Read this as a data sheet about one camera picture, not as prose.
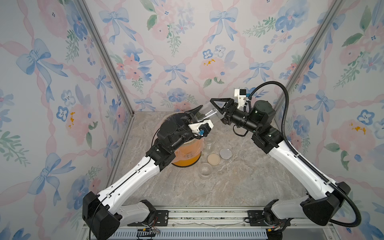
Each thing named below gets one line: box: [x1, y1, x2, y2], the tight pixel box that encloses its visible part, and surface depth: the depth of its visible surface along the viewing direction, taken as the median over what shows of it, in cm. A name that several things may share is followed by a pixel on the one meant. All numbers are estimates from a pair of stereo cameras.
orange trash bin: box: [171, 151, 202, 168], surface depth 94 cm
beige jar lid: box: [207, 153, 221, 166], surface depth 95 cm
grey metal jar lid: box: [219, 148, 233, 160], surface depth 99 cm
